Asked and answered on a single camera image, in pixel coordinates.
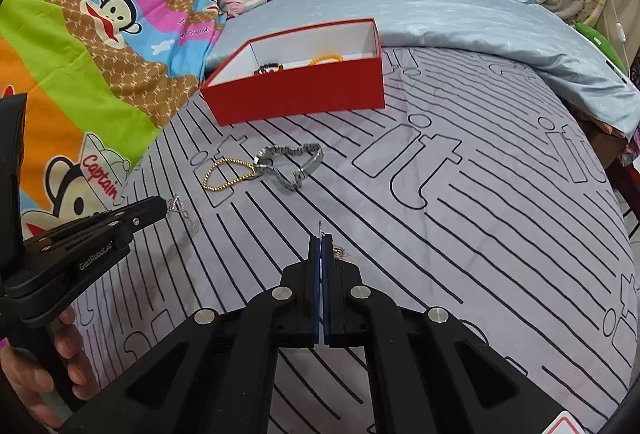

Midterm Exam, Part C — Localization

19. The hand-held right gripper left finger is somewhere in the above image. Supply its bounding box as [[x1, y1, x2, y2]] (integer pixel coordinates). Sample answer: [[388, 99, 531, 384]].
[[59, 235, 320, 434]]

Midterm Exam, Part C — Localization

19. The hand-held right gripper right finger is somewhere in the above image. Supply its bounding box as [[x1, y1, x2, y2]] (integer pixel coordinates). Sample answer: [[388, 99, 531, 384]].
[[319, 235, 568, 434]]

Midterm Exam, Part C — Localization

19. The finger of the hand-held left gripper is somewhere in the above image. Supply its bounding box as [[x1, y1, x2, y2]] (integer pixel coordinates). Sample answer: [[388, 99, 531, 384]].
[[22, 195, 169, 258]]

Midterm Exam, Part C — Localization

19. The silver earring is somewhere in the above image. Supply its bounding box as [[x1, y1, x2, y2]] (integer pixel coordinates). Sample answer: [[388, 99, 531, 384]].
[[166, 195, 201, 231], [316, 220, 353, 262]]

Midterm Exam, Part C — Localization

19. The red cardboard box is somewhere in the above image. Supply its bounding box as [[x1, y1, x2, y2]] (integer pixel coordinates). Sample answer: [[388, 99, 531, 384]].
[[199, 18, 387, 127]]

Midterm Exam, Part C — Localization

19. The person's left hand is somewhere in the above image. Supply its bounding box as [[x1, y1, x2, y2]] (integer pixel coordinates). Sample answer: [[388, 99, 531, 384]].
[[0, 306, 99, 430]]

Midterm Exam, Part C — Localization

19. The silver metal watch band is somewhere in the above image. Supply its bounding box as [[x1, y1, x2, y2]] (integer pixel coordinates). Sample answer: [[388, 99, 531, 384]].
[[253, 143, 325, 192]]

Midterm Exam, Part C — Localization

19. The colourful cartoon monkey blanket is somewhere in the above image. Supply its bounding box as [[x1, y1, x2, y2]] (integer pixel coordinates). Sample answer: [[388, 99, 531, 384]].
[[0, 0, 226, 245]]

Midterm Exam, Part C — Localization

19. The light blue quilt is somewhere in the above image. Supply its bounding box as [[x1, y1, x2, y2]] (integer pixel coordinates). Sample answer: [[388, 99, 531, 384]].
[[205, 0, 640, 140]]

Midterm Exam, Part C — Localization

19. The brown cardboard box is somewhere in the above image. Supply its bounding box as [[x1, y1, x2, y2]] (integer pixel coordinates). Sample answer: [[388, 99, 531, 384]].
[[575, 109, 631, 175]]

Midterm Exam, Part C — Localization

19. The green cushion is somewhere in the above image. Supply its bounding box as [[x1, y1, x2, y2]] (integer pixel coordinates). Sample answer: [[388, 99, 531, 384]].
[[572, 21, 628, 72]]

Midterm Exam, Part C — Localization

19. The thin gold bead bracelet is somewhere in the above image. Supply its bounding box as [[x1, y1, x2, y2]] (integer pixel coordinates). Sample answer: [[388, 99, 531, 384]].
[[202, 156, 257, 191]]

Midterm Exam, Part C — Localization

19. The white cable with switch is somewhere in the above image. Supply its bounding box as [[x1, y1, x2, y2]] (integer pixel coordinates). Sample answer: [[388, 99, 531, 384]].
[[592, 0, 632, 80]]

